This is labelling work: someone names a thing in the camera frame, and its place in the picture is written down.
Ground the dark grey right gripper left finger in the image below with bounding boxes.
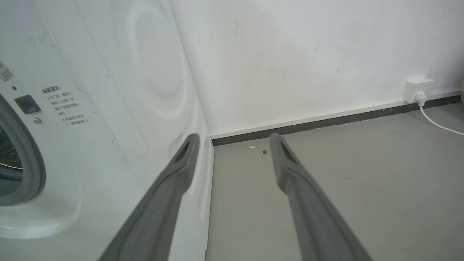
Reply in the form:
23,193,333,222
98,133,200,261

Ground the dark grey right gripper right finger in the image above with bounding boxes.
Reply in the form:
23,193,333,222
269,133,373,261

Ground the white washing machine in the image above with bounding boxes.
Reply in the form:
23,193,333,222
0,0,215,261

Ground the dark grey skirting board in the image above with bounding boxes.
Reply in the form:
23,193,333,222
211,95,461,147

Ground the white power plug and cable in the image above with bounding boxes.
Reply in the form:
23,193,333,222
415,91,464,137

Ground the white wall power socket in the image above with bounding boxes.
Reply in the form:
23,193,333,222
402,76,435,103

